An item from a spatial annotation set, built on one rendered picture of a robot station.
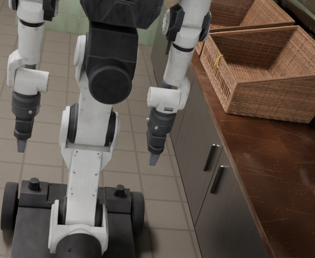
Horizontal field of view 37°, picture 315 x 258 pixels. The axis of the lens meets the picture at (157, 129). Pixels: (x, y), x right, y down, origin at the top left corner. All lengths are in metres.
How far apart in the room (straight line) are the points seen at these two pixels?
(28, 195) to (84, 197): 0.32
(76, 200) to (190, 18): 0.76
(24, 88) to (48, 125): 1.28
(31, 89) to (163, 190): 1.15
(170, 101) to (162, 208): 0.91
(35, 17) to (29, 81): 0.22
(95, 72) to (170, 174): 1.42
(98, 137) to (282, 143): 0.77
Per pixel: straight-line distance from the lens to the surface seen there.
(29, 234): 1.85
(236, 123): 1.98
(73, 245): 1.57
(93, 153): 1.68
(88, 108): 1.54
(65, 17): 4.00
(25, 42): 1.39
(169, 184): 2.48
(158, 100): 1.50
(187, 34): 1.38
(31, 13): 1.35
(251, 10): 3.09
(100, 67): 1.20
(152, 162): 1.65
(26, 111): 1.53
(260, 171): 1.73
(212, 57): 2.30
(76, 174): 1.68
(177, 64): 1.42
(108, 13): 1.21
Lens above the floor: 1.49
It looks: 31 degrees down
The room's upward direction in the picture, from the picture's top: 14 degrees clockwise
